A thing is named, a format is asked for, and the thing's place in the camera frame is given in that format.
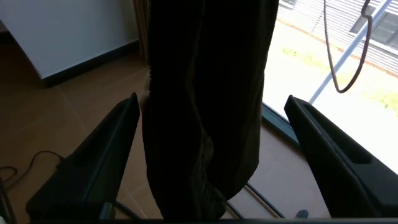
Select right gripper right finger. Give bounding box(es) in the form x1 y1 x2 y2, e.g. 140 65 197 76
283 95 398 218

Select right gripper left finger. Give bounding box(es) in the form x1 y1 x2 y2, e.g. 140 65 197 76
25 92 141 220

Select window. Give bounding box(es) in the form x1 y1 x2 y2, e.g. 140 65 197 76
260 0 398 175

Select brown curtain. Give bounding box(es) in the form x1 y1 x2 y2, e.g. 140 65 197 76
132 0 152 65

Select black cable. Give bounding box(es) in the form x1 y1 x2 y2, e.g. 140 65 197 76
0 150 65 191

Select pink clothes hanger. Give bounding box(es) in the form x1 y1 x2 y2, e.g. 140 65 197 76
323 0 373 94

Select black shorts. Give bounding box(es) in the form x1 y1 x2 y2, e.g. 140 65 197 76
141 0 280 221

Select black clothes rack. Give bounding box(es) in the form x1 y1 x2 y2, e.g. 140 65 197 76
226 182 309 219

